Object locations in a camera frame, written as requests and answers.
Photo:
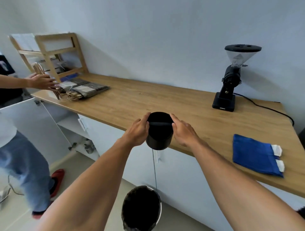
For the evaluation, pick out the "person's right forearm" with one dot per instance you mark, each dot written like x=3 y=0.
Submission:
x=233 y=188

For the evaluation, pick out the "person's left fingers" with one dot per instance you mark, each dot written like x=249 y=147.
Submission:
x=144 y=119

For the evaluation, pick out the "person's right fingers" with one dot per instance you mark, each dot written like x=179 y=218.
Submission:
x=176 y=121

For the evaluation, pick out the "white open cabinet door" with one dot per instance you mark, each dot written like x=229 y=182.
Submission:
x=35 y=128

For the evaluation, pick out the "black cylindrical knock box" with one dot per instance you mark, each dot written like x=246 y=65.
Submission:
x=159 y=135

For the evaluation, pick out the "black coffee grinder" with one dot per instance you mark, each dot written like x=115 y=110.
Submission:
x=230 y=78

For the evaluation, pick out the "wooden shelf rack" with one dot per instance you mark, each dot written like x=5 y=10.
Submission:
x=51 y=58

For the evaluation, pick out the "person's left forearm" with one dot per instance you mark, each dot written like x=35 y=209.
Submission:
x=95 y=180

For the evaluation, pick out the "trash bin with black bag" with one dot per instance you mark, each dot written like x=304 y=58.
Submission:
x=141 y=210

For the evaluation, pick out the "blue folded cloth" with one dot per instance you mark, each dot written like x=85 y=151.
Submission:
x=253 y=154

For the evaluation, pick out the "person's right hand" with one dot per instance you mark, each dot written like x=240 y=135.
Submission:
x=185 y=133

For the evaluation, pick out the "white folded cloth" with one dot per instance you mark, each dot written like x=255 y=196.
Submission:
x=280 y=165
x=276 y=150

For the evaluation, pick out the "person's left hand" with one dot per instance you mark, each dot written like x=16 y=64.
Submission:
x=135 y=133

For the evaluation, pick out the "red shoe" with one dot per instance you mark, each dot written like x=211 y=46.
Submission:
x=39 y=214
x=58 y=182

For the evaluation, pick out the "white paper sheets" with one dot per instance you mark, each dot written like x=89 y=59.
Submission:
x=25 y=41

